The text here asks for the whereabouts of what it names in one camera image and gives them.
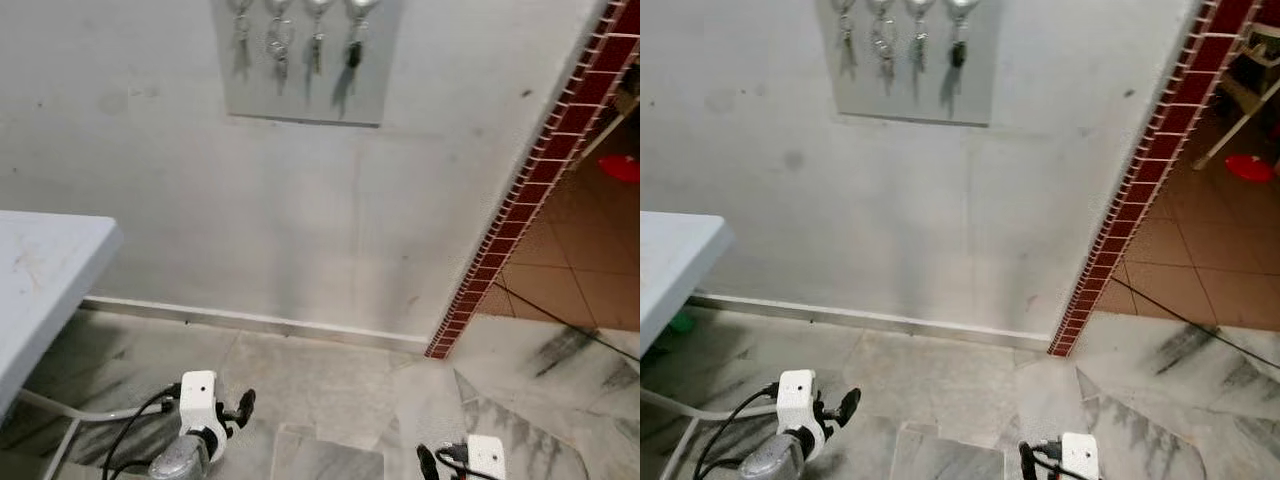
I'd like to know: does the white plastic folding table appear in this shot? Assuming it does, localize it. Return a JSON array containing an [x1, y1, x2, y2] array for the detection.
[[0, 210, 181, 480], [640, 210, 781, 480]]

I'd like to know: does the pale wooden stand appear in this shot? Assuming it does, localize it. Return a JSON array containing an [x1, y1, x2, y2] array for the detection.
[[575, 60, 641, 166], [1195, 20, 1280, 171]]

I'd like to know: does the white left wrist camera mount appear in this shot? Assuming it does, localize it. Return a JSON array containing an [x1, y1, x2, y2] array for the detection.
[[777, 370, 821, 461], [178, 370, 223, 463]]

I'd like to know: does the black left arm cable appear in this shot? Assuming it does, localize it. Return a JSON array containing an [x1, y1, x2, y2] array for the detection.
[[100, 385, 181, 480], [693, 385, 781, 480]]

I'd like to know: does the thin black floor cable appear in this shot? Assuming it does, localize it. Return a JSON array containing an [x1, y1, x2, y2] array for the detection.
[[495, 280, 641, 361], [1110, 275, 1280, 371]]

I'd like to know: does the grey wall board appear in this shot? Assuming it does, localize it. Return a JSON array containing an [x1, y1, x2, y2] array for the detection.
[[210, 0, 404, 128], [815, 0, 1001, 128]]

